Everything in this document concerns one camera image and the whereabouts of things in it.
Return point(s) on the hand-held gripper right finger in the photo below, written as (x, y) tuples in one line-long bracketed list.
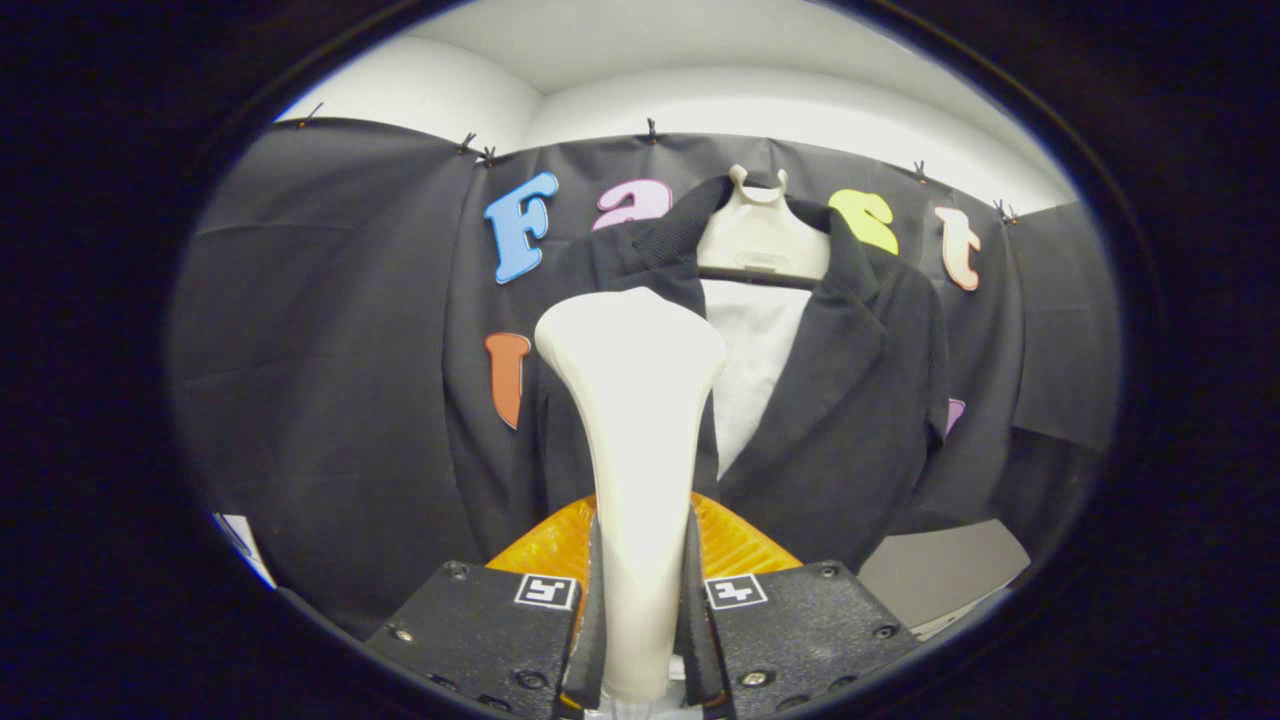
[(800, 630)]

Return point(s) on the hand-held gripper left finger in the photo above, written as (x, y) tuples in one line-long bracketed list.
[(480, 630)]

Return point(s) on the black suit jacket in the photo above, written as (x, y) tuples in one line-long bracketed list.
[(850, 420)]

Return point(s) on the white garment steamer head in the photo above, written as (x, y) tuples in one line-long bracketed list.
[(630, 420)]

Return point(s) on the white steamer ironing board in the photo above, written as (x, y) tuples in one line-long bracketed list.
[(755, 370)]

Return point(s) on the cream steamer hanger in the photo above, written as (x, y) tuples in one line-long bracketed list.
[(762, 240)]

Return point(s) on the beige cabinet with dark top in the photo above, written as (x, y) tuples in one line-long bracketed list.
[(940, 570)]

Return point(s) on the blue and white object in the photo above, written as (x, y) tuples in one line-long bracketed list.
[(245, 545)]

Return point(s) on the black backdrop cloth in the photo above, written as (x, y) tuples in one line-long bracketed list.
[(330, 380)]

